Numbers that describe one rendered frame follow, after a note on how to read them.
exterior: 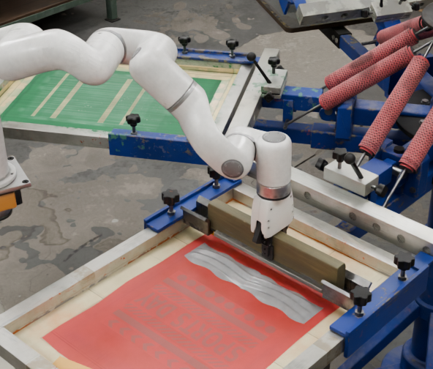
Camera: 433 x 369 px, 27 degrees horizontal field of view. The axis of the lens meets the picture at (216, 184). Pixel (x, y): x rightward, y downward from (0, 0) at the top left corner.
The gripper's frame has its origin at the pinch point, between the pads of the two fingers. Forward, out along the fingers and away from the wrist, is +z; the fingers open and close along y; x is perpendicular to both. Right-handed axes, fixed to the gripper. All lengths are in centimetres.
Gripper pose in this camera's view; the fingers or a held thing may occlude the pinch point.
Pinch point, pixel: (273, 247)
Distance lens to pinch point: 209.4
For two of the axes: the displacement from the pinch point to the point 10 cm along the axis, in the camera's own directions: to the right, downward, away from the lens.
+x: 7.3, 3.5, -5.9
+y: -6.8, 4.1, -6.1
